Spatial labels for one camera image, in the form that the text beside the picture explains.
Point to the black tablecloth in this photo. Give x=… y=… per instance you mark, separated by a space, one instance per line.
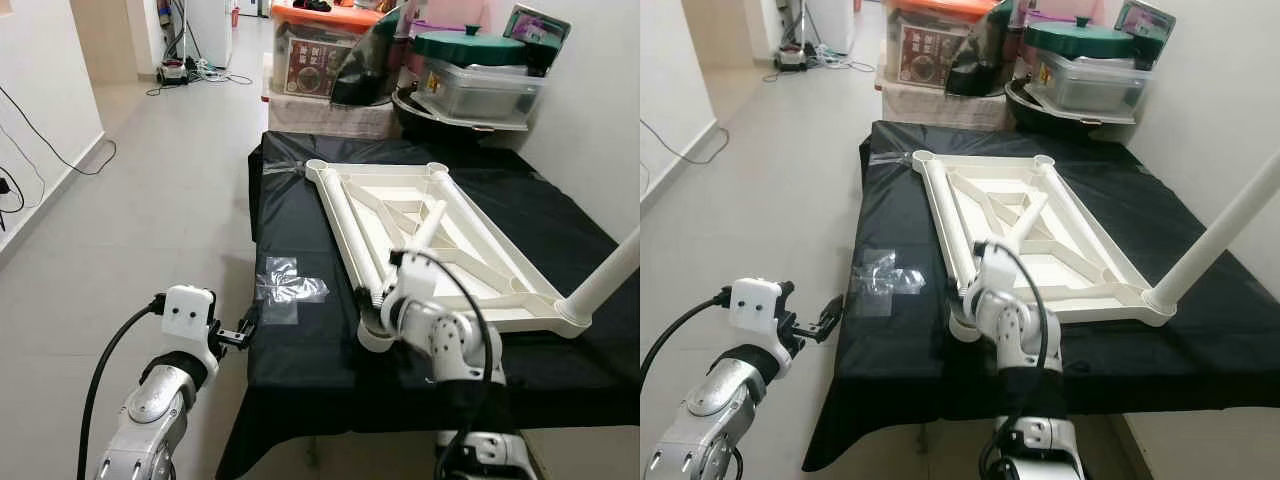
x=900 y=380
x=300 y=380

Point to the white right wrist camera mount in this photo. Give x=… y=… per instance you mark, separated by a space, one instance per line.
x=995 y=275
x=415 y=280

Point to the cream plastic children table top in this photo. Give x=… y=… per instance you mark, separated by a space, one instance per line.
x=480 y=270
x=1075 y=265

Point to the clear plastic container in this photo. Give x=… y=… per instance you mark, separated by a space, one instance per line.
x=1095 y=88
x=480 y=95

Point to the black plastic bag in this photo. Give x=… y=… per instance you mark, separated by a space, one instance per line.
x=980 y=65
x=365 y=75

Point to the beige patterned cloth cover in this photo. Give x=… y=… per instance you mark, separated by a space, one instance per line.
x=330 y=118
x=940 y=110

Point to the orange lid storage box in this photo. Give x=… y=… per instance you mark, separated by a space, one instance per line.
x=925 y=60
x=310 y=70

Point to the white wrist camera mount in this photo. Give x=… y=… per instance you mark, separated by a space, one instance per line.
x=995 y=275
x=415 y=280
x=190 y=325
x=760 y=320

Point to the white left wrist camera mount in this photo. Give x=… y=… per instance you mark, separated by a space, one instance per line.
x=190 y=325
x=760 y=320

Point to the pink storage box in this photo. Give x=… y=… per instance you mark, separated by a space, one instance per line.
x=1060 y=10
x=450 y=12

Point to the clear tape strip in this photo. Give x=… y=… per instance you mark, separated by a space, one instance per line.
x=285 y=170
x=890 y=158

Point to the green pot lid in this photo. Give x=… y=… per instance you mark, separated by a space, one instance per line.
x=470 y=48
x=1080 y=40

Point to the clear tape cross patch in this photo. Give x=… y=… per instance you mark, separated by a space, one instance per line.
x=885 y=280
x=290 y=290

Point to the black wok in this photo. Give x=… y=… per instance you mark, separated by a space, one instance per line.
x=1030 y=112
x=420 y=120

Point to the white cabinet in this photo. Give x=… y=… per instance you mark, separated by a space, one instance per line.
x=830 y=25
x=212 y=30

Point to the small floor appliance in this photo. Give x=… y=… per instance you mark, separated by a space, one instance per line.
x=793 y=60
x=175 y=72

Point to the small black object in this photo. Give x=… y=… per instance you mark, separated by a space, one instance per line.
x=315 y=6

